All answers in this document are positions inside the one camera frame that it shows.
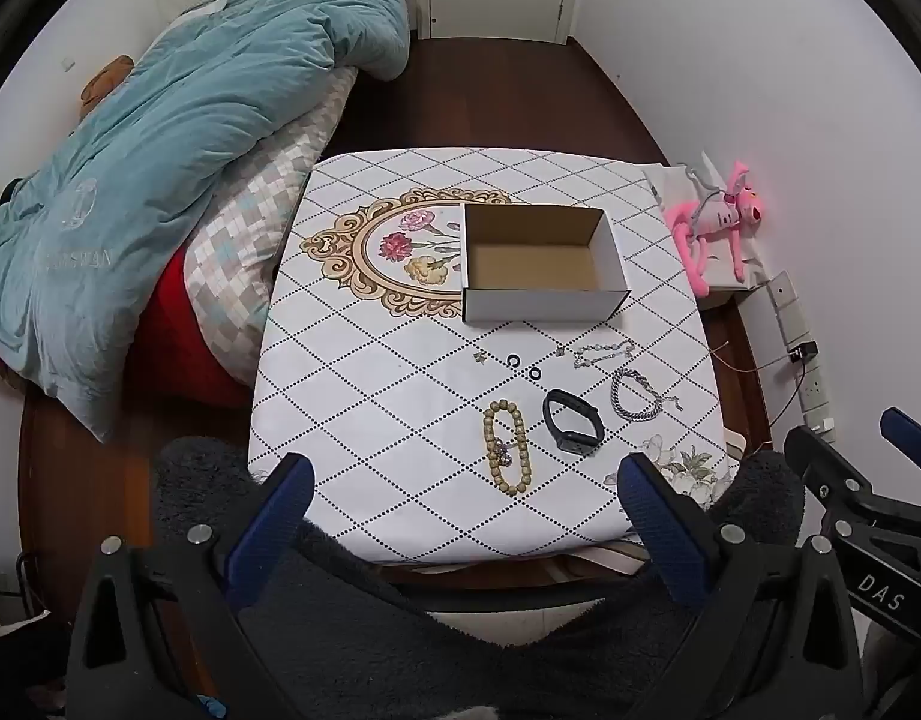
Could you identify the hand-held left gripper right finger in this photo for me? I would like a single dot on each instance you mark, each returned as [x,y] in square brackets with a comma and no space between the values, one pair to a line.
[661,532]

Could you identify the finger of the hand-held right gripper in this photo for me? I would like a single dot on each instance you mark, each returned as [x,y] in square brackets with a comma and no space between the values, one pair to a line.
[906,427]
[828,465]

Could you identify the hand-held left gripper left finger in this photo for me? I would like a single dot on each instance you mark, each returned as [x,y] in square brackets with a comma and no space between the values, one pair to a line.
[280,510]

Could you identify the black smart band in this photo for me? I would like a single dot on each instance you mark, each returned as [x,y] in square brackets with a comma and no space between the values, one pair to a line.
[580,431]

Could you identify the cardboard box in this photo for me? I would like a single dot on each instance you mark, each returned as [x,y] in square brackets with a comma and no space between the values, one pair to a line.
[535,266]

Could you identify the black charger plug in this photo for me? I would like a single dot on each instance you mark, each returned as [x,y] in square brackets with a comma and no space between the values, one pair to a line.
[803,352]

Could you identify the white diamond-patterned tablecloth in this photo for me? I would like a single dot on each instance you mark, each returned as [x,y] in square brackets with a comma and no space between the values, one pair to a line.
[400,405]

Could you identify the dark fleece pants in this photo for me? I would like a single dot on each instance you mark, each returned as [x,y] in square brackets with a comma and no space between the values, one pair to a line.
[400,652]

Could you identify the red blanket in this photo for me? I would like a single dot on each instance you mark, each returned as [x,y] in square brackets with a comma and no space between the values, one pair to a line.
[168,330]

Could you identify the pink plush toy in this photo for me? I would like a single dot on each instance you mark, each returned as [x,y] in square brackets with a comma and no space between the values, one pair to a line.
[730,214]

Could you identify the checked pillow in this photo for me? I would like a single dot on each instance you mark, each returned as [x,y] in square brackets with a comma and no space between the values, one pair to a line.
[243,240]

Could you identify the grey clothes hanger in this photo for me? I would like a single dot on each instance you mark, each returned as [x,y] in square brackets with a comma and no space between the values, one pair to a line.
[706,204]

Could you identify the white paper bag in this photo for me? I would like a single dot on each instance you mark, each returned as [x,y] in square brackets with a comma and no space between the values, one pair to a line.
[674,184]

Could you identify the teal duvet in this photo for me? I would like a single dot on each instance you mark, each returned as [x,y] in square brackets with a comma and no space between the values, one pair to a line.
[168,165]

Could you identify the white wall socket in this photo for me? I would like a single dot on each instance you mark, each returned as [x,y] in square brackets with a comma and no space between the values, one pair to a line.
[813,390]

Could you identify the grey wall socket panel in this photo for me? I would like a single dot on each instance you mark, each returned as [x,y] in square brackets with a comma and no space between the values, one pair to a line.
[786,304]

